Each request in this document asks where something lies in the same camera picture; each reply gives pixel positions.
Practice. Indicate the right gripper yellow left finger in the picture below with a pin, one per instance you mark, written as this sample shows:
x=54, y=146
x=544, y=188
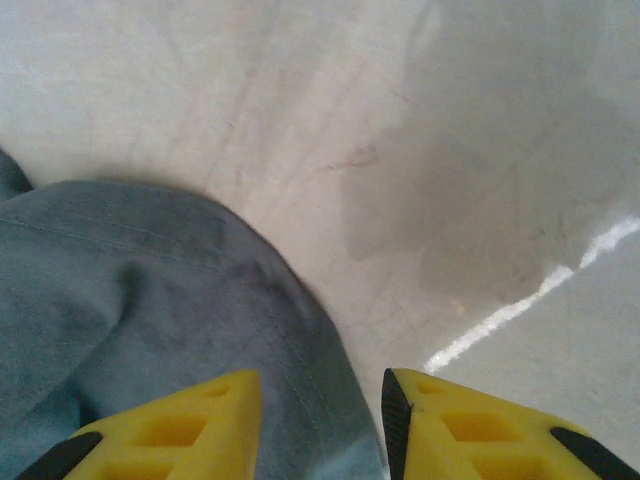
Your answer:
x=175, y=435

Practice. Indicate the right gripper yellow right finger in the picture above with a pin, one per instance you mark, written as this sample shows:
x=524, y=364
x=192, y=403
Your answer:
x=490, y=435

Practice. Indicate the grey t-shirt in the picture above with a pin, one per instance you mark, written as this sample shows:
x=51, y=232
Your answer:
x=150, y=310

